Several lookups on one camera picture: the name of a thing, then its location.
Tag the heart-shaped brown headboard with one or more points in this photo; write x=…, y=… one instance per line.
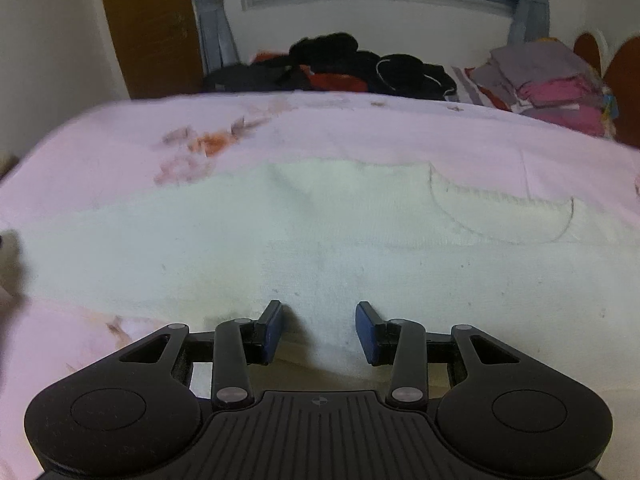
x=627, y=90

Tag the stack of folded clothes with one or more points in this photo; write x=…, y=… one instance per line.
x=545, y=80

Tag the grey curtain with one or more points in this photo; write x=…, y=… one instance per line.
x=212, y=20
x=530, y=5

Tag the pile of dark clothes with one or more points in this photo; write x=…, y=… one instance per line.
x=340, y=55

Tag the brown wooden door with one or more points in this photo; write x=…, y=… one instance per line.
x=150, y=30

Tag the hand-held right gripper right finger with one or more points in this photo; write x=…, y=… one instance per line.
x=366, y=332

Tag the red orange garment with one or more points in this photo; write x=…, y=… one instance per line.
x=337, y=82

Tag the white towel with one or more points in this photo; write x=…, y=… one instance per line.
x=320, y=240

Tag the pink floral bedsheet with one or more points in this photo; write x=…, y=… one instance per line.
x=100, y=135

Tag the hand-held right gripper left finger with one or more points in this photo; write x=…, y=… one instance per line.
x=270, y=332

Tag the striped cloth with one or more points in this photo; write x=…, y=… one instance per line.
x=470, y=87

